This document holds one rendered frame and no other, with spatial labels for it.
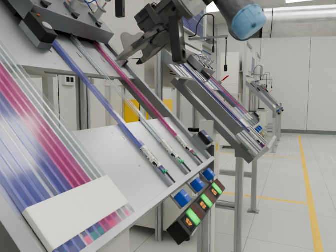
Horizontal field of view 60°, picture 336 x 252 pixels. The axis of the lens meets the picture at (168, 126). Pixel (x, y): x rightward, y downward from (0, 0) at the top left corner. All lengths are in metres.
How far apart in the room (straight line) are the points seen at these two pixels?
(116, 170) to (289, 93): 7.85
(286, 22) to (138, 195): 0.56
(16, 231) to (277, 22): 0.72
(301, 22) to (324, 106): 7.53
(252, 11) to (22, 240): 0.60
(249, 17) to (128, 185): 0.44
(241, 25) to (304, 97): 7.63
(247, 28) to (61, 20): 0.49
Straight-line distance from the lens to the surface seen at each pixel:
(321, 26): 0.84
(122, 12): 0.80
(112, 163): 0.57
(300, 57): 8.36
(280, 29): 0.83
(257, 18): 0.70
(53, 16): 0.86
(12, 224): 0.38
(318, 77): 8.34
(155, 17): 0.76
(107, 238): 0.42
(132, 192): 0.55
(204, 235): 1.05
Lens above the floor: 0.92
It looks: 5 degrees down
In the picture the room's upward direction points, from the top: straight up
